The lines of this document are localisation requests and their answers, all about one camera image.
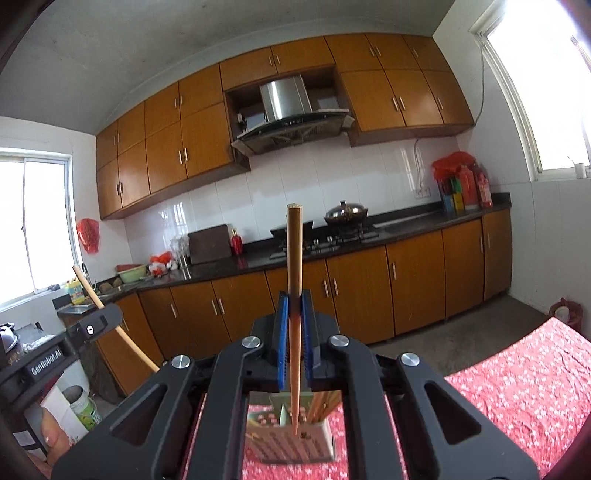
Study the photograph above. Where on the wall socket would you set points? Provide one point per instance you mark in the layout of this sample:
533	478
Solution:
422	192

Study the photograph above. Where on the steel range hood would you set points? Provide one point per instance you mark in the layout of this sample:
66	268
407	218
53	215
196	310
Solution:
286	110

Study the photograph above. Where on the wooden wall kitchen cabinets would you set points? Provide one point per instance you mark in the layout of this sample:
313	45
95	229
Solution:
286	120

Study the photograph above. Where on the hanging red plastic bag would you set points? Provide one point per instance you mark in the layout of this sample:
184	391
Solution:
87	235

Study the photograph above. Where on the sink faucet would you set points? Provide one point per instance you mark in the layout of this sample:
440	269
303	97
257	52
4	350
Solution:
86	274

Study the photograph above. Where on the yellow dish soap bottle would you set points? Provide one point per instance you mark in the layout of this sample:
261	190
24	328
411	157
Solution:
76	293

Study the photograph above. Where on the large red oil bottle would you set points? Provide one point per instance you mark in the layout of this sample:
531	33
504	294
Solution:
485	189
467	187

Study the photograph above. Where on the person's left hand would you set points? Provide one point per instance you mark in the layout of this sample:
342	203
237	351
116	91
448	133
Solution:
55	434

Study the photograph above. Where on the wooden base kitchen cabinets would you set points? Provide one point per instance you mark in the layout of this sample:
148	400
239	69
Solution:
360	290

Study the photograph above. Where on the colourful seasoning boxes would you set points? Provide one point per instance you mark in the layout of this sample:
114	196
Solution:
452	198

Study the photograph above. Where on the rice cooker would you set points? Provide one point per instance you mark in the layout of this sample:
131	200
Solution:
8	339

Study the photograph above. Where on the red floral tablecloth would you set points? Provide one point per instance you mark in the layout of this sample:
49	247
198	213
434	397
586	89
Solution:
508	392

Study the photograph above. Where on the steel utensil container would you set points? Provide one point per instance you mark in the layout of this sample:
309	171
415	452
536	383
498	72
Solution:
181	254

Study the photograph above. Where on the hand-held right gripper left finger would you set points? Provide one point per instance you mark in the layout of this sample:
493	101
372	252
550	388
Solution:
282	341

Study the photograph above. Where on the wok with lid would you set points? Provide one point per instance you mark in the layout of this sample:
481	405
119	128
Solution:
346	213

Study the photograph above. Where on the perforated metal chopstick holder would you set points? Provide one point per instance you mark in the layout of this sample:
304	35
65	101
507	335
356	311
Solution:
295	447

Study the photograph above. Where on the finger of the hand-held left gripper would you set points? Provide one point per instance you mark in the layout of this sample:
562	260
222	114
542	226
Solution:
94	325

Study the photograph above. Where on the window by red bottles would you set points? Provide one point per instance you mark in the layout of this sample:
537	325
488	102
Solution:
545	92

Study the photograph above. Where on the small white cup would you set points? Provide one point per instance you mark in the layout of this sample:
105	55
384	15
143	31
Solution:
580	170

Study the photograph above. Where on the reddish wooden chopstick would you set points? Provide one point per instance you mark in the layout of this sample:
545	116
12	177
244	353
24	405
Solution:
315	406
294	258

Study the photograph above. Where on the gas stove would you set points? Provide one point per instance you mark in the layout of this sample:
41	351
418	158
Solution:
332	242

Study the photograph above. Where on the red plastic bag on bottles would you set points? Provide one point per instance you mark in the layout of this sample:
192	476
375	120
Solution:
452	164

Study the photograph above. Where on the red and white bags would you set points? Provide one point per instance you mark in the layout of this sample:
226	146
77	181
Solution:
161	265

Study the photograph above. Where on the black kitchen countertop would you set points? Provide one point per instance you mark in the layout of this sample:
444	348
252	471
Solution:
415	220

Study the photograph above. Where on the green basin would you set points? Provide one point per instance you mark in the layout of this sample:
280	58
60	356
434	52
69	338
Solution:
133	276

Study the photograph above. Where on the window by sink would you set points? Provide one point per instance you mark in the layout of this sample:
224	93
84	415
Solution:
37	230

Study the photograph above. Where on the dark red container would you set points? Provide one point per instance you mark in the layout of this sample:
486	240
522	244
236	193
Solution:
567	314

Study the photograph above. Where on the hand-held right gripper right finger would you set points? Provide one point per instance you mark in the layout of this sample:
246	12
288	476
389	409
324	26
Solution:
309	341

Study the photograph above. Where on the small red bottle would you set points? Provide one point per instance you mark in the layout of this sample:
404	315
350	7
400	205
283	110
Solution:
237	243

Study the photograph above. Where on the dark wooden cutting board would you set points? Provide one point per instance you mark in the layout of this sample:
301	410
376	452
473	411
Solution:
210	244

